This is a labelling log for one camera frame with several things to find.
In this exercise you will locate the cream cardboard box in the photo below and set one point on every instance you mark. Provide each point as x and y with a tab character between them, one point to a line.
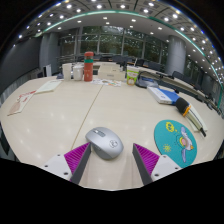
111	74

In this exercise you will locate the round teal cartoon mouse pad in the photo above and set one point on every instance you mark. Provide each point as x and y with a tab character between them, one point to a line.
173	146

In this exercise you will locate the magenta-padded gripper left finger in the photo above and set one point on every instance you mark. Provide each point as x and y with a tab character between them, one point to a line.
56	165

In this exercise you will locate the long curved conference desk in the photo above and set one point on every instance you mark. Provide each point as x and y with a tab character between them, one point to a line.
186	88

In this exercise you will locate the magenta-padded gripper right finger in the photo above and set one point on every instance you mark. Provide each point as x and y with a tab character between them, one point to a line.
165	165

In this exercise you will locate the colourful printed leaflet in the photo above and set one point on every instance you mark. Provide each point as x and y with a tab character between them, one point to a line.
106	82

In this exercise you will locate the cream notepad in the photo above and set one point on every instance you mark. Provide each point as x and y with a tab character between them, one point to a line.
200	118

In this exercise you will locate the black desktop conference device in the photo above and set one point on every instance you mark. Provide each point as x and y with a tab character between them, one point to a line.
146	82

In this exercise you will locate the blue and white book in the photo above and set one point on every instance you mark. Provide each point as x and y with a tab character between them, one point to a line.
163	95

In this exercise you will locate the red bottle with green band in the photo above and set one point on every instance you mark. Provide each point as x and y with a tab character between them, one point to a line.
88	70

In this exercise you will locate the ceiling spot lights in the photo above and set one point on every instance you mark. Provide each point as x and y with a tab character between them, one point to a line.
99	6

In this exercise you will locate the green printed paper cup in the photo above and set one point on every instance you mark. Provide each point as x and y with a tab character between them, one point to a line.
132	76

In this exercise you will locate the white green-edged booklet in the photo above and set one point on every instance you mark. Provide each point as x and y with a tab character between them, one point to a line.
49	86

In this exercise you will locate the dark office chairs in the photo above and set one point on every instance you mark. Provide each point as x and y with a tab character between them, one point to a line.
153	65

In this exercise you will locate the silver grey computer mouse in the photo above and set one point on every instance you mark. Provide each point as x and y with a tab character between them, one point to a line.
105	143

